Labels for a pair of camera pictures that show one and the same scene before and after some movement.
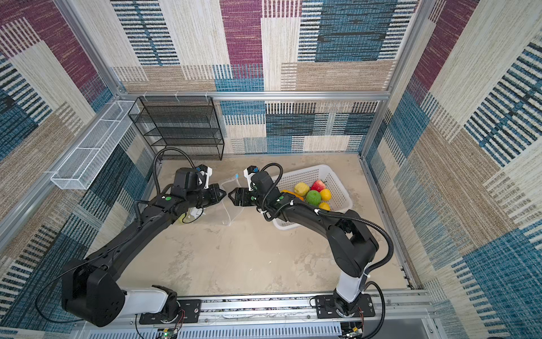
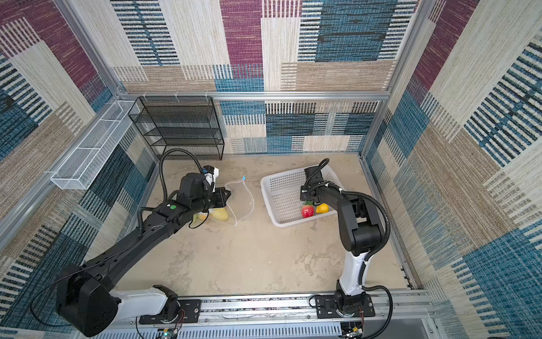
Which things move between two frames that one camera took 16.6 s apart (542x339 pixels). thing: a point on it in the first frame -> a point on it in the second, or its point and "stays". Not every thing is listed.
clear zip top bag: [224, 210] stays
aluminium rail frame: [394, 316] stays
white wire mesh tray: [78, 170] stays
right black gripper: [241, 192] -> [303, 193]
